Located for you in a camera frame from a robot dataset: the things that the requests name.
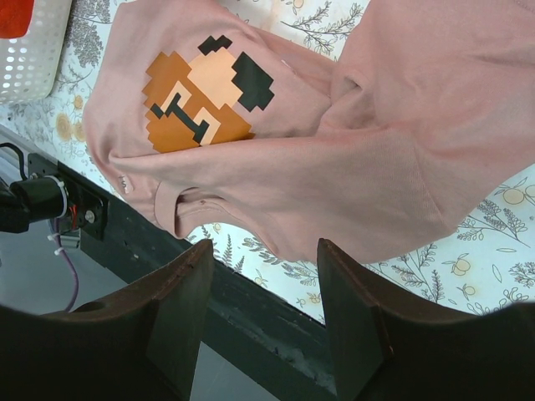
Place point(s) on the white laundry basket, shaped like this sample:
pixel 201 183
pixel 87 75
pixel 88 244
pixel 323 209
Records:
pixel 30 63

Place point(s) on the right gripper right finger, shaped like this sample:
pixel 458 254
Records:
pixel 388 344

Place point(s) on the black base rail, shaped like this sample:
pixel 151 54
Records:
pixel 273 343

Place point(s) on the orange t-shirt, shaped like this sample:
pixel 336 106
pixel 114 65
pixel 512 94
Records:
pixel 15 17

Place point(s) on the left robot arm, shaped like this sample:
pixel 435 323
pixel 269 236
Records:
pixel 36 198

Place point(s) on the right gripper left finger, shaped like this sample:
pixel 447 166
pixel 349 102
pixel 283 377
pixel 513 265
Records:
pixel 138 343

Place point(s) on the dusty pink graphic t-shirt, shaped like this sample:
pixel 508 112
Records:
pixel 197 117

